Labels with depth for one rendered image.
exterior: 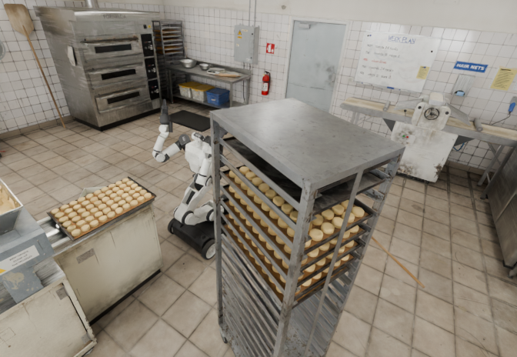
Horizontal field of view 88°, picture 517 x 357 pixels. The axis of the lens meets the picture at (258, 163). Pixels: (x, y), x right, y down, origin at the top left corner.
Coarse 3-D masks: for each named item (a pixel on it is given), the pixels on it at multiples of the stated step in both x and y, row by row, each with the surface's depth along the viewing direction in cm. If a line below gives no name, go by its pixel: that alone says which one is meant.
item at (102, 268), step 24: (144, 216) 209; (96, 240) 182; (120, 240) 198; (144, 240) 217; (72, 264) 174; (96, 264) 189; (120, 264) 206; (144, 264) 227; (72, 288) 180; (96, 288) 196; (120, 288) 215; (96, 312) 204
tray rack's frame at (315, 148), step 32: (256, 128) 103; (288, 128) 105; (320, 128) 107; (352, 128) 109; (288, 160) 83; (320, 160) 84; (352, 160) 86; (384, 160) 92; (352, 192) 91; (384, 192) 106; (288, 288) 98; (224, 320) 203; (288, 320) 109; (288, 352) 186
